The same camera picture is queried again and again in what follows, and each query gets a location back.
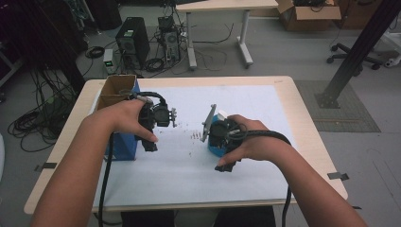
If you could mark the black metal stand post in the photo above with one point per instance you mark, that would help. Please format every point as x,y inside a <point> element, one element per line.
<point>356,53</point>

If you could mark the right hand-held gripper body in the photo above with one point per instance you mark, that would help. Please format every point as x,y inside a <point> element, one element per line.
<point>208,124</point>

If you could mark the white table mat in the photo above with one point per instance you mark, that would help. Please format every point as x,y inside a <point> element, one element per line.
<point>189,183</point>

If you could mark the person's legs in dark trousers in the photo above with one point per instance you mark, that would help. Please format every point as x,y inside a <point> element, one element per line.
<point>246,217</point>

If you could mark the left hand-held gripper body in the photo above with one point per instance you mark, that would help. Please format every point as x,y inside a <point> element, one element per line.
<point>162,115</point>

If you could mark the black computer tower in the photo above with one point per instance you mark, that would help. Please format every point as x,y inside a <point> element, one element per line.
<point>132,41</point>

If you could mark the blue cardboard box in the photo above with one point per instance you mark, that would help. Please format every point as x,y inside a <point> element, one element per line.
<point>123,146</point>

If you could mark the black office chair base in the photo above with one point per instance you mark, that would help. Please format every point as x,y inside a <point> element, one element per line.
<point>343,56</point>

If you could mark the open brown cardboard box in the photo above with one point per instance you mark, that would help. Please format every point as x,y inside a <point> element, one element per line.
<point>315,17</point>

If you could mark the white power supply unit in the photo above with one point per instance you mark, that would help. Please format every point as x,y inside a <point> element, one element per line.
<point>108,61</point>

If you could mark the brown wooden cabinet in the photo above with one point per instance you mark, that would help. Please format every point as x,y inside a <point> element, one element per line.
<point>356,14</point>

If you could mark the person's left hand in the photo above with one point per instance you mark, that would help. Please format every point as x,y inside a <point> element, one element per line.
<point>123,118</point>

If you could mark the black tape strip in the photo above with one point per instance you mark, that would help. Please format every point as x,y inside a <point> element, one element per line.
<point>338,176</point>
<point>46,166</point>

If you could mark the grey floor mat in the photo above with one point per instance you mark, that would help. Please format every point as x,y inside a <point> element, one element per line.
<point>343,121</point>

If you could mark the person's right hand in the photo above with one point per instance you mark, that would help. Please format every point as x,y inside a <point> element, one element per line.
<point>261,143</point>

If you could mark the small open computer case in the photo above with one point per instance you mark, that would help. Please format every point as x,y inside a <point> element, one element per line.
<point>171,44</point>

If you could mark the white desk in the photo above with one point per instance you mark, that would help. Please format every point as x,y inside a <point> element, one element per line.
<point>220,4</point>

